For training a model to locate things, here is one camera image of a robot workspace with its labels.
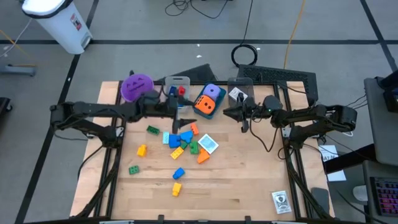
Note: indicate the grey stand base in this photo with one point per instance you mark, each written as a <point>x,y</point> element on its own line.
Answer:
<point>17,70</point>

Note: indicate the clear grey plastic bin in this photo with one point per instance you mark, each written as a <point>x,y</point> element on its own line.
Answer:
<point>245,82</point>

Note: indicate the black flat panel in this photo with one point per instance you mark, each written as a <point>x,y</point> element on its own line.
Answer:
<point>192,74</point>

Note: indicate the black-and-white card box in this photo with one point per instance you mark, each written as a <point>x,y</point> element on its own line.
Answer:
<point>281,202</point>
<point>234,92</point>

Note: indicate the black perforated panel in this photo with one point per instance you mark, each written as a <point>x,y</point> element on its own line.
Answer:
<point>273,76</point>

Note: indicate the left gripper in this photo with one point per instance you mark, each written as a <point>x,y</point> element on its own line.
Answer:
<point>164,108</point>

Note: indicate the blue arched toy brick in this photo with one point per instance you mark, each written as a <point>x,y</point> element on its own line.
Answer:
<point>178,173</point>

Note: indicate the white paper sheet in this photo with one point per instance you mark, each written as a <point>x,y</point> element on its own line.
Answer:
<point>336,175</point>
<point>328,152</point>

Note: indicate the yellow flat studded brick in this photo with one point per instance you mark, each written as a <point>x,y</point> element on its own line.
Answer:
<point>177,153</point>

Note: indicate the orange plastic bin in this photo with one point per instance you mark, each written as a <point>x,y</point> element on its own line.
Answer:
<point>202,157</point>

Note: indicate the white plastic bin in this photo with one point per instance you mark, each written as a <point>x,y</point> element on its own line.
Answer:
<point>186,82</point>

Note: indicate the grey desk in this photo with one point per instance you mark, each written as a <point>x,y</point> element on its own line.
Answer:
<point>373,168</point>
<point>382,133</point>

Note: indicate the black caster base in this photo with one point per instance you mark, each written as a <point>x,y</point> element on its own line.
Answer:
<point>4,107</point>

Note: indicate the purple pumpkin-face bucket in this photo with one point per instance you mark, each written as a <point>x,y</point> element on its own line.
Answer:
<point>136,87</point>

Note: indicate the light cyan toy brick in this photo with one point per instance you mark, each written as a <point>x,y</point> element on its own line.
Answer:
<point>166,137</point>

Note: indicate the teal plastic bin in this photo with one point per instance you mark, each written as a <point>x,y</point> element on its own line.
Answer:
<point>222,93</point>

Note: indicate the backlit keyboard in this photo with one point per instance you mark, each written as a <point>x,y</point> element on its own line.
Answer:
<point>385,196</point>

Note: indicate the dark green black-studded brick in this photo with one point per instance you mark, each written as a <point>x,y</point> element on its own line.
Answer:
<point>134,170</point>

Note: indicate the purple foam die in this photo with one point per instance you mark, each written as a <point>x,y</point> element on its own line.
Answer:
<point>212,91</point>

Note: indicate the white computer mouse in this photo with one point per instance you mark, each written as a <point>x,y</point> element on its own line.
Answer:
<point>360,193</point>

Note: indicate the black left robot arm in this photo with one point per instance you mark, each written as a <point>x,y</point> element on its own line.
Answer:
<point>93,109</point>

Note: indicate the small yellow toy brick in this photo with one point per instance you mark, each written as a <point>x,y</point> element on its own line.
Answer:
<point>142,151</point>

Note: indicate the black aluminium table frame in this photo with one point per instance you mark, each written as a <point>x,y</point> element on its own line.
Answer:
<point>293,174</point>

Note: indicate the orange foam die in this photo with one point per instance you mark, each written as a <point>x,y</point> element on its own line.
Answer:
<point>205,105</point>

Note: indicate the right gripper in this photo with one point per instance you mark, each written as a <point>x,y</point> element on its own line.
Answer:
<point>253,112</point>

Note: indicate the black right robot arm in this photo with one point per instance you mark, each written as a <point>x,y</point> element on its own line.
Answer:
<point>311,113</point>

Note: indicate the red toy brick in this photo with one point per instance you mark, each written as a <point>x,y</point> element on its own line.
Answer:
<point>181,91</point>

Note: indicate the black desk device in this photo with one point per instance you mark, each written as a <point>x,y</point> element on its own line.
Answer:
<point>391,93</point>

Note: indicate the white pedal trash can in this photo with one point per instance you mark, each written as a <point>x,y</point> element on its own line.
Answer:
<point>59,25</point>

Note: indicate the large blue toy brick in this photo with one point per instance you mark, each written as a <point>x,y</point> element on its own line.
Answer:
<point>174,141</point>

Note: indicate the long orange toy brick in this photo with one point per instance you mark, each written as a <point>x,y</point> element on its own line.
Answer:
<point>194,128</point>

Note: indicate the dark grey phone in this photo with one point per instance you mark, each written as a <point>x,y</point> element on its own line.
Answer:
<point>320,200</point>

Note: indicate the blue patterned card box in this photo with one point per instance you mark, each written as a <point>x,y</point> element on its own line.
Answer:
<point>208,143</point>

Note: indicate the small dark blue brick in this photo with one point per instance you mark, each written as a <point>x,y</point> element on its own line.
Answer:
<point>182,107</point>

